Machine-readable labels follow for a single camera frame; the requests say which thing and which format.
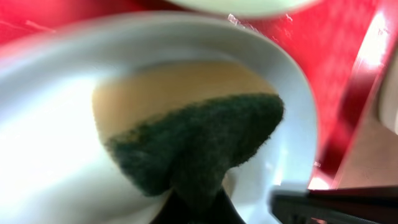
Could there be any pale green plate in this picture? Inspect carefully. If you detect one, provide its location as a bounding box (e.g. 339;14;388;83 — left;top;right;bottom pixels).
166;0;323;19

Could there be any red plastic tray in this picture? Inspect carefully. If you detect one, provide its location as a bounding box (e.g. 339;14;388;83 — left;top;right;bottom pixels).
1;0;397;189

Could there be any green yellow sponge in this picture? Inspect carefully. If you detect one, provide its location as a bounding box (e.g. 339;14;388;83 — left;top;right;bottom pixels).
91;60;285;218

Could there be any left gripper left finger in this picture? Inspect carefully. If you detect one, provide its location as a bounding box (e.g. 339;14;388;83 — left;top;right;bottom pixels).
149;190;199;224

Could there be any light blue plate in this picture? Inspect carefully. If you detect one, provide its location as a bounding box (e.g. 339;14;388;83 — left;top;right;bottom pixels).
1;11;318;223

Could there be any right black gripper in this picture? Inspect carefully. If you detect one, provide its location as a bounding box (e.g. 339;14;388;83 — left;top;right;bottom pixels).
271;186;397;224

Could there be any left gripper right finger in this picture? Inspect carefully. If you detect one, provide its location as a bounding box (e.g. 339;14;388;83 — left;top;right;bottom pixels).
202;189;246;224

